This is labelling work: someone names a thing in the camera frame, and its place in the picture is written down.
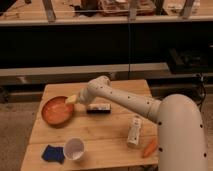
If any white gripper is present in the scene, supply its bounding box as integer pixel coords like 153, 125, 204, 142
65, 88, 92, 104

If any orange ceramic bowl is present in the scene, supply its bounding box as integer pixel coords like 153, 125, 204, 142
41, 96, 74, 126

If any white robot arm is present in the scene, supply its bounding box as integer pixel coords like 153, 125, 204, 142
65, 76, 208, 171

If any black and white box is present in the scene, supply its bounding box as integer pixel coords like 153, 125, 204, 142
86, 103, 111, 114

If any wooden table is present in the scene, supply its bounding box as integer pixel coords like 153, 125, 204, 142
20, 79, 160, 171

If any white paper cup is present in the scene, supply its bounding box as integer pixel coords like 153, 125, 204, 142
63, 138, 85, 162

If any blue cloth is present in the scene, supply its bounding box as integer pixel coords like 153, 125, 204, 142
41, 145, 65, 164

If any long metal shelf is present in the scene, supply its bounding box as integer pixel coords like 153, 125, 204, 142
0, 61, 213, 86

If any white plastic bottle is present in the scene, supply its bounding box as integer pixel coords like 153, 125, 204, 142
127, 116, 142, 148

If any orange carrot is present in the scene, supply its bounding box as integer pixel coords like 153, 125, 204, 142
142, 139, 157, 158

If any black cable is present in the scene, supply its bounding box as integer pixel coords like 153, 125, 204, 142
196, 73, 208, 111

